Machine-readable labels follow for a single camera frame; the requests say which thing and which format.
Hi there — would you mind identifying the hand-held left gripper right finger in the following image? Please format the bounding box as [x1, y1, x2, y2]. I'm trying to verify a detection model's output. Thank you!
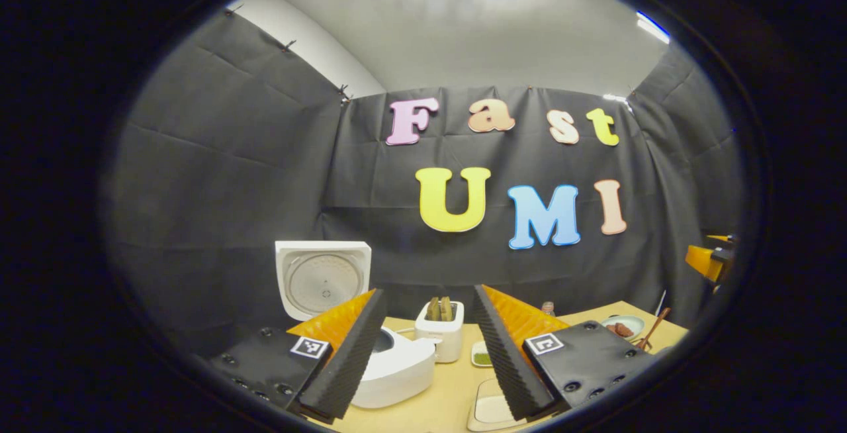
[472, 284, 656, 422]

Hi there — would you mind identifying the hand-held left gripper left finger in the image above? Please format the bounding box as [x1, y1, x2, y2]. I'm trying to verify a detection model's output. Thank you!
[199, 289, 388, 424]

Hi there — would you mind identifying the white rice cooker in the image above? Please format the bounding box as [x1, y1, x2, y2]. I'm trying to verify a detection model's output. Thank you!
[275, 241, 439, 409]

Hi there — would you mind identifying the dark wooden spoon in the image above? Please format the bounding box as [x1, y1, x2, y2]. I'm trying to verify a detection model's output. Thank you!
[639, 307, 671, 351]

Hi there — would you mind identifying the clear glass tray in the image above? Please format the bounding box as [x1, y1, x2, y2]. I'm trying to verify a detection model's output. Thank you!
[467, 379, 530, 432]

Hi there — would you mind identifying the white toaster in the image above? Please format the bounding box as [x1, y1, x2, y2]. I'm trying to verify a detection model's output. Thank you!
[415, 301, 465, 363]

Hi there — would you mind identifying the pale green plate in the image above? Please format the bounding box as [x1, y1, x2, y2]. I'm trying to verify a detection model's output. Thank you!
[601, 314, 646, 341]

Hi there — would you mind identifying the small ceiling light panel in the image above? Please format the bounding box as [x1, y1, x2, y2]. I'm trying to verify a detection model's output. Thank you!
[637, 11, 670, 44]

